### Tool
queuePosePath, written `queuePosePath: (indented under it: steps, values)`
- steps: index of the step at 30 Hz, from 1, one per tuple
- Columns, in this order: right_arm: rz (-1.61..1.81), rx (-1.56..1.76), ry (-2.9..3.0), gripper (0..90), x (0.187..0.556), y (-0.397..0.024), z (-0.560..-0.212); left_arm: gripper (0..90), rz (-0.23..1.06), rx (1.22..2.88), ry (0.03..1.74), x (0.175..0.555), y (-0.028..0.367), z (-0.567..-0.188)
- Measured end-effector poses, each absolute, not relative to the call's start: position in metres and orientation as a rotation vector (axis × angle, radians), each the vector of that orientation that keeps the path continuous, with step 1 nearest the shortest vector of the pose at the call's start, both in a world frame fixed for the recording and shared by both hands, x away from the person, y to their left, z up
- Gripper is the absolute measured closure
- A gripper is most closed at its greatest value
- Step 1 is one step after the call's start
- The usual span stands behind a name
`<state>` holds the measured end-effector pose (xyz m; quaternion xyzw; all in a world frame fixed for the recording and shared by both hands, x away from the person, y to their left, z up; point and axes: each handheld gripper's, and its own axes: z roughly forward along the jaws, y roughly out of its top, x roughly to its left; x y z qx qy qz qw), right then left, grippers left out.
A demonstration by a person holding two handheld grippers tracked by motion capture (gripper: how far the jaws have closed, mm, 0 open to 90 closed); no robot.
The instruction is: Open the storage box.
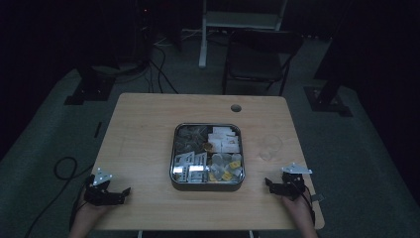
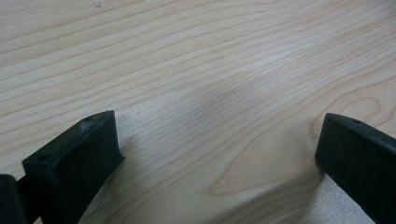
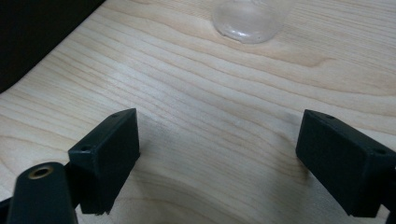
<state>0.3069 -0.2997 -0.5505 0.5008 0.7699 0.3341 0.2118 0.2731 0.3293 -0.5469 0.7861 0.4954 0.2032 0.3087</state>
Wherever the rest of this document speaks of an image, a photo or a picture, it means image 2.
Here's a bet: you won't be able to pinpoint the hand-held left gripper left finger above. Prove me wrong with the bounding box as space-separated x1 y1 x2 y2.
21 110 126 224

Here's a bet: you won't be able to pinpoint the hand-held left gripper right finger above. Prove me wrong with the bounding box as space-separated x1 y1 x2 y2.
314 112 396 224

